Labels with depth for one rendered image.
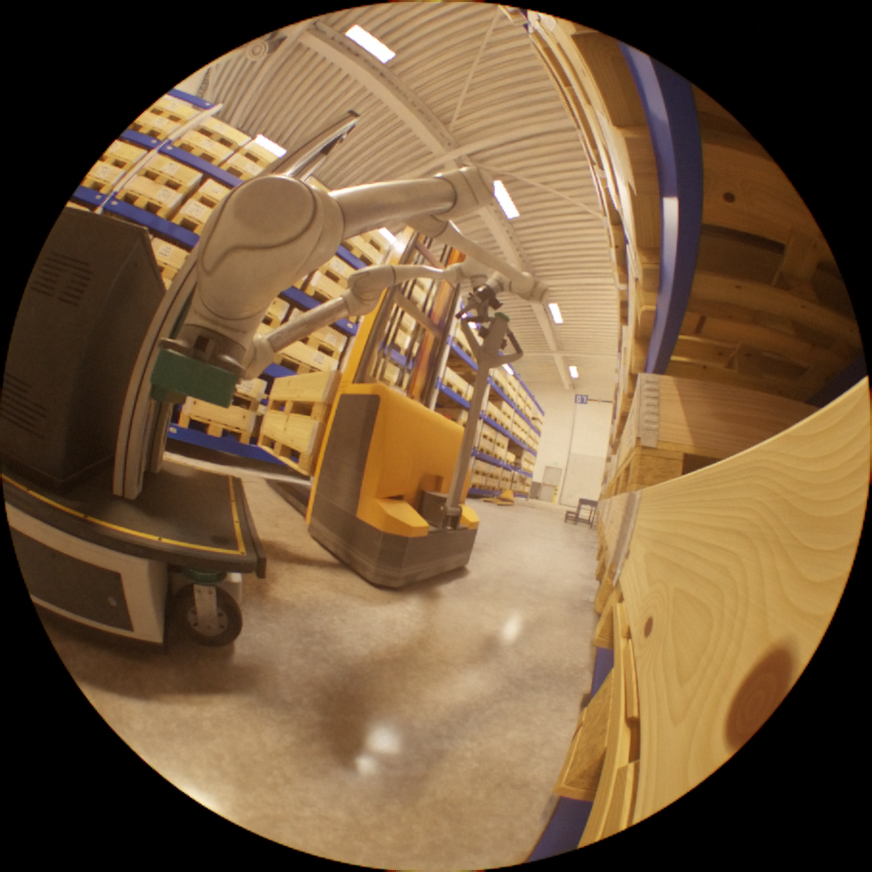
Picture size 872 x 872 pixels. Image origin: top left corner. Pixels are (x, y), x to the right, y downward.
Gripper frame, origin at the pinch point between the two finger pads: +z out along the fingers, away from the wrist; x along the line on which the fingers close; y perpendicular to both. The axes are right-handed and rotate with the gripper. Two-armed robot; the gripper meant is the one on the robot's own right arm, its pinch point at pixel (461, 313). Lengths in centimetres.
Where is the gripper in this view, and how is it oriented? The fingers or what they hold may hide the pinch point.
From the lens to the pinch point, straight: 119.5
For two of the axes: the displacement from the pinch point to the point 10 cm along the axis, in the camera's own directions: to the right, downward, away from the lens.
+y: -6.7, -6.9, -2.7
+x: 1.7, 2.2, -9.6
